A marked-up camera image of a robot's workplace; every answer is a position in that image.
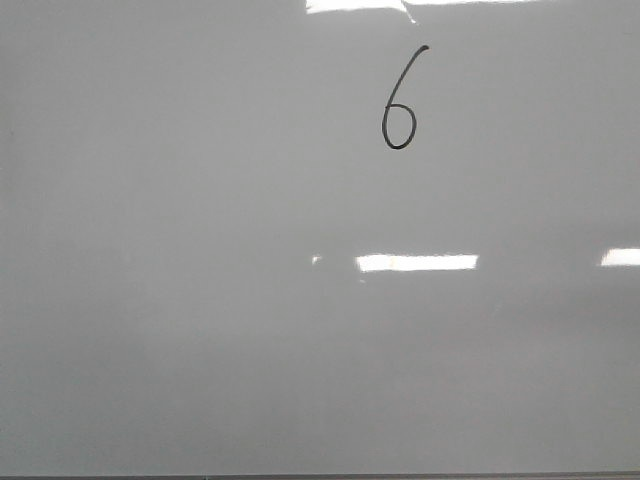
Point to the white whiteboard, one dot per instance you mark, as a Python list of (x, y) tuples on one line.
[(276, 237)]

